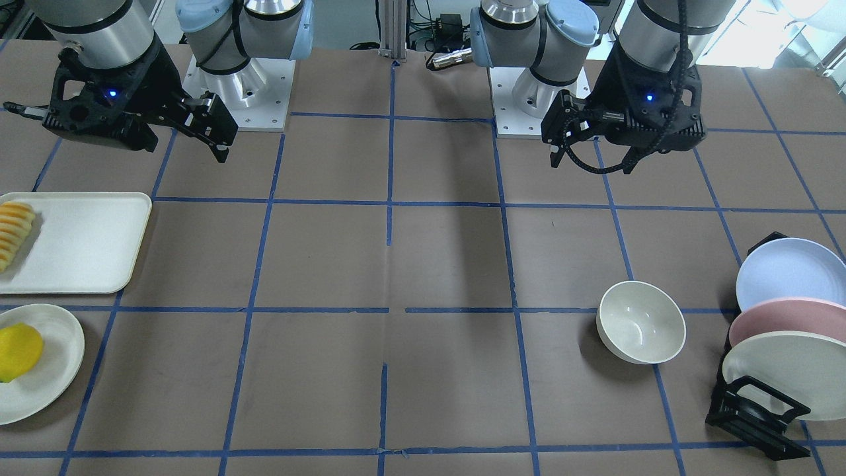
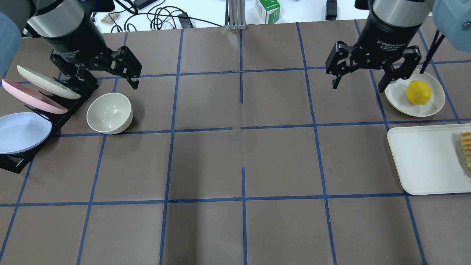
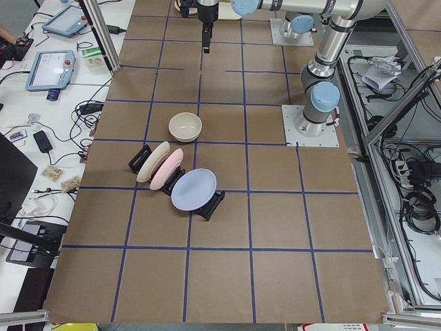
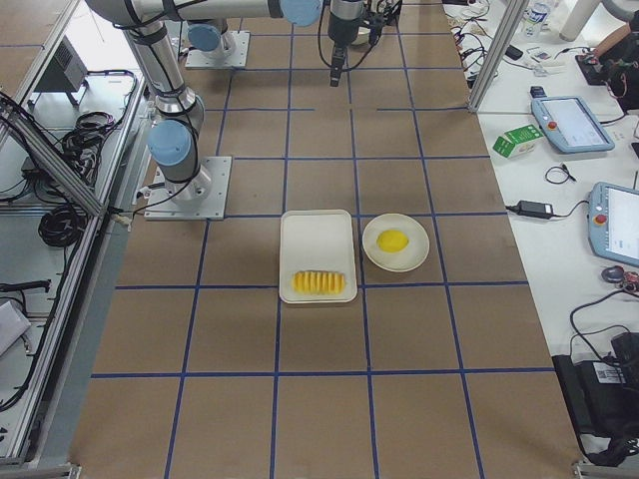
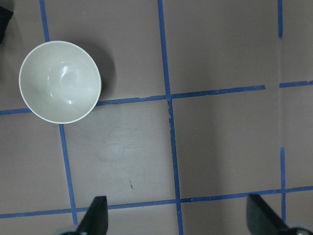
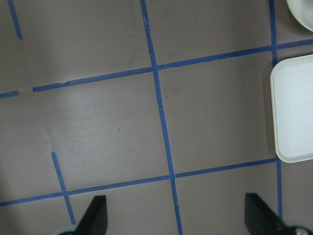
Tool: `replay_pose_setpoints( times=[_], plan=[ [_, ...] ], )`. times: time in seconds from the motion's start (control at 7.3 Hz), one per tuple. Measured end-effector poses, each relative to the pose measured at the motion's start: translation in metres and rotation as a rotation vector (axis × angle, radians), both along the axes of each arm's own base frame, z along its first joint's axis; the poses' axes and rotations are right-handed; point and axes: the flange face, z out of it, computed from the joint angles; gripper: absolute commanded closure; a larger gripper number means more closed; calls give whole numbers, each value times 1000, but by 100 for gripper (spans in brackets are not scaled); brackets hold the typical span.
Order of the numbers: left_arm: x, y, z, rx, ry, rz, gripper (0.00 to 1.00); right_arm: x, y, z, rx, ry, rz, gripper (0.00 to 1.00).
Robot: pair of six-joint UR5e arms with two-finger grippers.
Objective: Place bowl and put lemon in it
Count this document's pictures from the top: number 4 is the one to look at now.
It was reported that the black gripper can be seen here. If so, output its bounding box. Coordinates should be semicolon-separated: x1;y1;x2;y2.
327;0;364;88

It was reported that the blue teach pendant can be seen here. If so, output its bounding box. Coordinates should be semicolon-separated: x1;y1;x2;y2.
531;97;615;154
587;182;638;266

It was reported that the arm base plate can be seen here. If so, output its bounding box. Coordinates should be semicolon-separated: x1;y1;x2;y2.
143;156;232;221
185;31;251;70

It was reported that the sliced yellow fruit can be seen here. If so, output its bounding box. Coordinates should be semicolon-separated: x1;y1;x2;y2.
292;270;345;295

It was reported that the black power adapter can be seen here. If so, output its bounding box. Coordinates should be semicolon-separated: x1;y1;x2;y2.
516;200;554;220

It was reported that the green white carton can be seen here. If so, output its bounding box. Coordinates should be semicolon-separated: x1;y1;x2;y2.
492;124;543;159

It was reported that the aluminium frame post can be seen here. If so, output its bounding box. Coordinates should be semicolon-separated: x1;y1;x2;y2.
468;0;527;113

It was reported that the cream round plate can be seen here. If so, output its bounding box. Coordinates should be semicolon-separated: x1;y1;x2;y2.
362;214;430;272

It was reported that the cream rectangular tray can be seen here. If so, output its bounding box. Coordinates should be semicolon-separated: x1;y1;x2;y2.
279;210;357;304

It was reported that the yellow lemon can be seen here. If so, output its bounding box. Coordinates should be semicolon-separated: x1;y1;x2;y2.
376;230;409;253

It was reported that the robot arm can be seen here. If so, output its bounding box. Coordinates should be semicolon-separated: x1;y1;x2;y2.
188;19;235;55
87;1;326;204

